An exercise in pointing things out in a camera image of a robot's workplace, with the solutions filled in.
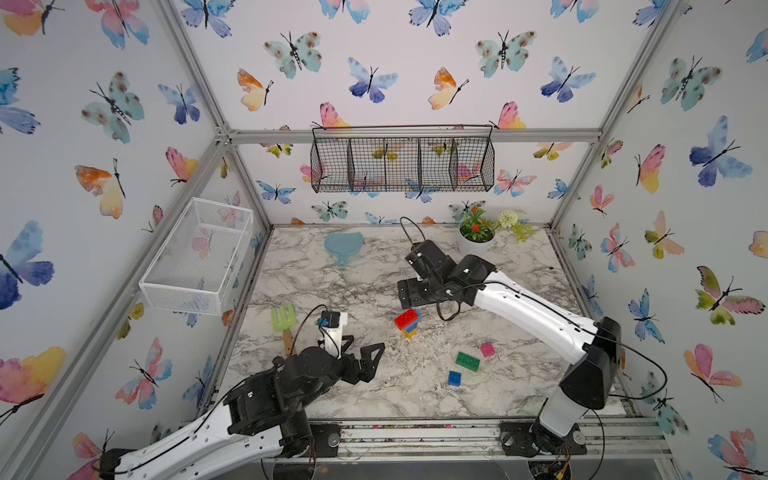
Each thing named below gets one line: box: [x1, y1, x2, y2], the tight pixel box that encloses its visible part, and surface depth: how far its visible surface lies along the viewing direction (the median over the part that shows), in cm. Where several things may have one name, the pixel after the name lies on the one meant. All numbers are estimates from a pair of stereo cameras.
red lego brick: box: [394, 308, 419, 331], surface depth 85 cm
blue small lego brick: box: [448, 370, 462, 387], surface depth 84 cm
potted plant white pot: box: [458, 206, 535, 253], surface depth 102 cm
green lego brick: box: [455, 351, 481, 372], surface depth 88 cm
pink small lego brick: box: [480, 343, 496, 357], surface depth 90 cm
